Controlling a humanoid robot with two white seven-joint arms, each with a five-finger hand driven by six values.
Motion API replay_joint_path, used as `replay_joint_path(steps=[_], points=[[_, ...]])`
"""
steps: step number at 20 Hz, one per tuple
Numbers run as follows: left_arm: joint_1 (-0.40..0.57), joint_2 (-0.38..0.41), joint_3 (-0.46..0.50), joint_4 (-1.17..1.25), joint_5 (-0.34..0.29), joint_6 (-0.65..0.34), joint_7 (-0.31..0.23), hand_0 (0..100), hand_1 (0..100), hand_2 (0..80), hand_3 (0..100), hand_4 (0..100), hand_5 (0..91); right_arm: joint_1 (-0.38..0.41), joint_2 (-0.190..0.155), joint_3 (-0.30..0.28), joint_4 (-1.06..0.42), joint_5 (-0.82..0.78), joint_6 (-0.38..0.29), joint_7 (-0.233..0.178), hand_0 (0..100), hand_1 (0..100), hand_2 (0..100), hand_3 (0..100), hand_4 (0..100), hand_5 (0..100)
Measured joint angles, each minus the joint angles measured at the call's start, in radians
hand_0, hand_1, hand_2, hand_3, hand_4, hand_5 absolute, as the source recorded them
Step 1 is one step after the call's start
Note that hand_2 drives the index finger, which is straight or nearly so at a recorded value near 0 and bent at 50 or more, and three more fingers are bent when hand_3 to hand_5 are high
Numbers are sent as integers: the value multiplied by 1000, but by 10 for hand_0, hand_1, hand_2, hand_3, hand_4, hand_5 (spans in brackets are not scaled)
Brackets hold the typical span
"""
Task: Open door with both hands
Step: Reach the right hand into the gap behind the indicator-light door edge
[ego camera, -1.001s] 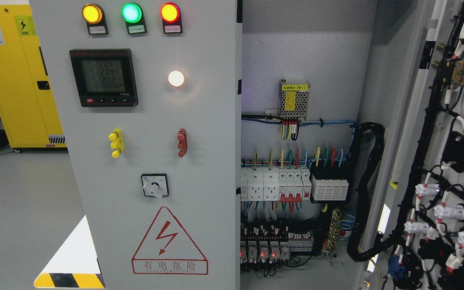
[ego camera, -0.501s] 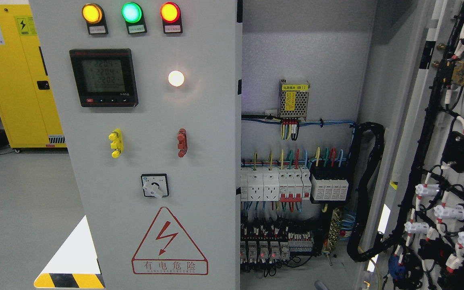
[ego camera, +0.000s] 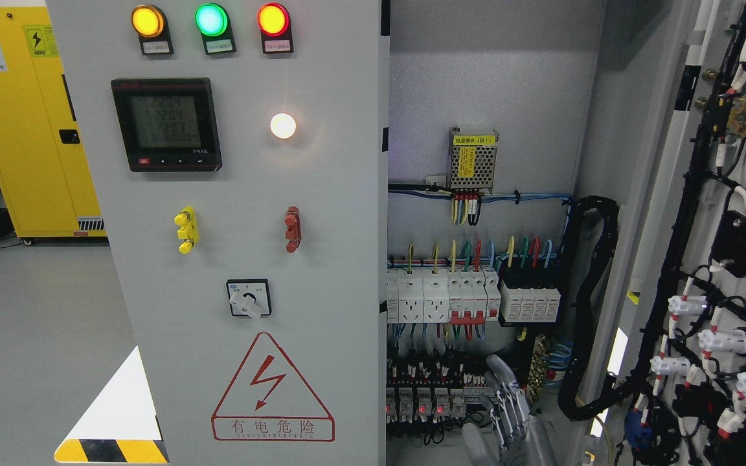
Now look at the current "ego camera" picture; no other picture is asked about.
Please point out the grey robot hand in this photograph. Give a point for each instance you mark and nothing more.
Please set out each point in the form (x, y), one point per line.
(522, 437)

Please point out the grey cabinet door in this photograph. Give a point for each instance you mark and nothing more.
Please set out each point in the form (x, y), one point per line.
(667, 139)
(326, 295)

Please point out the red door latch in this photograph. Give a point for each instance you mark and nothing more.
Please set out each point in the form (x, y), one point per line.
(293, 232)

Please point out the yellow door latch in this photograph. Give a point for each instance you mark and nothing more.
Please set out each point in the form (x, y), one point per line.
(187, 229)

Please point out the brass ground terminal bar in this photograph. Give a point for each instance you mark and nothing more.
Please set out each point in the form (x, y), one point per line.
(538, 369)

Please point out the lower relay terminal row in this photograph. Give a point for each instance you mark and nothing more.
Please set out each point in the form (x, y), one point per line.
(423, 387)

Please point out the black surge protector block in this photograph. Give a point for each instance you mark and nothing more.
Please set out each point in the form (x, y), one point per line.
(529, 295)

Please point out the white socket breaker row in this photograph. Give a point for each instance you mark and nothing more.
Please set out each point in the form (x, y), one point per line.
(460, 298)

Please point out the red electric hazard sticker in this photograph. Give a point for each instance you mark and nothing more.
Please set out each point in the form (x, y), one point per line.
(268, 399)

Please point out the metal mesh power supply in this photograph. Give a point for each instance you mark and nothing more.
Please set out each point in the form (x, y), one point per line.
(471, 159)

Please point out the white glowing indicator lamp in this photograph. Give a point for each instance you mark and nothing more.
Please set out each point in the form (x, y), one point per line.
(283, 126)

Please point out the black digital power meter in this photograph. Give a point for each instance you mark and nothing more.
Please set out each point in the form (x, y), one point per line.
(168, 124)

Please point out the red indicator lamp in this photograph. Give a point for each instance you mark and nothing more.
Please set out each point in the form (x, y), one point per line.
(275, 26)

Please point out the green indicator lamp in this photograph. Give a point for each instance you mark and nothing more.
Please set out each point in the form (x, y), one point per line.
(214, 25)

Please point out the yellow indicator lamp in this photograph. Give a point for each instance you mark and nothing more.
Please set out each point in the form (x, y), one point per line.
(151, 26)

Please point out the yellow safety cabinet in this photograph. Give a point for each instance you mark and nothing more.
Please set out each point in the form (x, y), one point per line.
(44, 174)

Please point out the white rotary selector switch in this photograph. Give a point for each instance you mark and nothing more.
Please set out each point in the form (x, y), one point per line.
(249, 297)

